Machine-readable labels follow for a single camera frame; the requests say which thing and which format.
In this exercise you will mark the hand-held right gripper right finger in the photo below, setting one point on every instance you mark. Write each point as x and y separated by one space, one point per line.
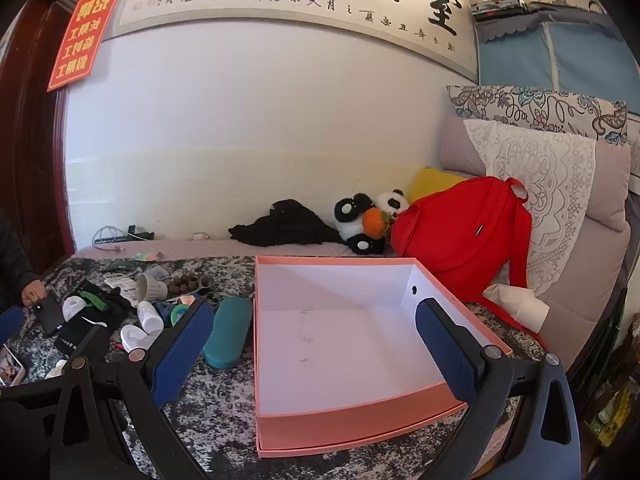
445 355

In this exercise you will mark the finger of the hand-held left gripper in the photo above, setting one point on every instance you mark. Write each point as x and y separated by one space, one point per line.
11 322

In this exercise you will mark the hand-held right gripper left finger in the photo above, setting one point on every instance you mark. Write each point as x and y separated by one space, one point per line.
182 355

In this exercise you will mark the white round cup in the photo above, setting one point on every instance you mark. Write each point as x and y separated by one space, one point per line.
75 306

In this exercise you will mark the black sock with white logo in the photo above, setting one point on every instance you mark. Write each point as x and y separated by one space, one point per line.
77 335

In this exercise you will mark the black sock with green mesh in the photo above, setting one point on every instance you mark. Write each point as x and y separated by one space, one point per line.
100 302

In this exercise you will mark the white ribbed cup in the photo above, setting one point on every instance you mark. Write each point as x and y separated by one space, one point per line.
132 337

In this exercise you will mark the small clear bottle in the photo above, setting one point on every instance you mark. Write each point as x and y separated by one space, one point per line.
56 368

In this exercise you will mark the pink cardboard box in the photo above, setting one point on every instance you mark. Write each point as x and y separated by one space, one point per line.
350 340

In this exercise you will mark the person's left forearm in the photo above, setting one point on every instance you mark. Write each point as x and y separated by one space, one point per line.
12 255

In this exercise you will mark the person's left hand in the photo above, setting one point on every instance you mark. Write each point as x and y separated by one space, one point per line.
34 291

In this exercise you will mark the green tape roll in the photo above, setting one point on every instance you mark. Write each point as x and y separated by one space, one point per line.
179 314

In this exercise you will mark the smartphone with lit screen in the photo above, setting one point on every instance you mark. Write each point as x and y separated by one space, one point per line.
10 367

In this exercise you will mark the teal glasses case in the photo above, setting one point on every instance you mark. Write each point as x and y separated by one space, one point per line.
227 332

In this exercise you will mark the small blue object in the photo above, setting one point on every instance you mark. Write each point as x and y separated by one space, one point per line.
162 308

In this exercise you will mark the white plastic bottle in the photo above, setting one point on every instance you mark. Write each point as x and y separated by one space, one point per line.
150 316

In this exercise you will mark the grey ribbed cup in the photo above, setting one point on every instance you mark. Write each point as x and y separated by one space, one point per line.
150 289

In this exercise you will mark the white printed leaflet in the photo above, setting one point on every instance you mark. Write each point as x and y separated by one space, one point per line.
120 281

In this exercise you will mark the blue grey small pouch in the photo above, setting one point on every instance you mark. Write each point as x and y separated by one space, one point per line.
160 273

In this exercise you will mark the pink green small packet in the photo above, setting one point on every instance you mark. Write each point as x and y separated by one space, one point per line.
147 257

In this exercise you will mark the red backpack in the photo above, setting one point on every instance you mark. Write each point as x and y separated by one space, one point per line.
450 240

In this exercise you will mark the white plug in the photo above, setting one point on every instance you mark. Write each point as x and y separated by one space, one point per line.
201 235

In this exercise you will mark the panda plush toy with orange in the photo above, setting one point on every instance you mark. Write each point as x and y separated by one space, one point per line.
357 227

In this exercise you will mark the black cloth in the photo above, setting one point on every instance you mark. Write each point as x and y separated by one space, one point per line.
285 225

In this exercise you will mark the yellow pillow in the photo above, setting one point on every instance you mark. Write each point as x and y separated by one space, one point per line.
430 185

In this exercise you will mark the yellow green plastic bag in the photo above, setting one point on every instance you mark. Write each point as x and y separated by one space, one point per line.
617 410

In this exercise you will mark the white lace pillow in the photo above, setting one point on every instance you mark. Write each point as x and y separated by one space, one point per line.
545 175

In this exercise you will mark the pinkish grey sofa backrest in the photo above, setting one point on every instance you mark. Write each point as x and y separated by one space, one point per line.
607 185

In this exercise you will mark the floral pillow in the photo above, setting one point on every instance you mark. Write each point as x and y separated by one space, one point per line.
525 105

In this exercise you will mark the blue fabric wardrobe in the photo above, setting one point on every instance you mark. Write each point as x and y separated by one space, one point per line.
575 55

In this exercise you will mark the white printed box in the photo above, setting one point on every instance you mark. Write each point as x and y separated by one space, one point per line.
500 6

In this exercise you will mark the dark red door frame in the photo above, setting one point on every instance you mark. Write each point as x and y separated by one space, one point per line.
35 160

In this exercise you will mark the red wall poster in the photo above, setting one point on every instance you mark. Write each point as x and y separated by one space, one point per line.
82 35

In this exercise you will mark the calligraphy wall scroll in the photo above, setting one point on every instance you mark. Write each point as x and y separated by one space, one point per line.
300 15

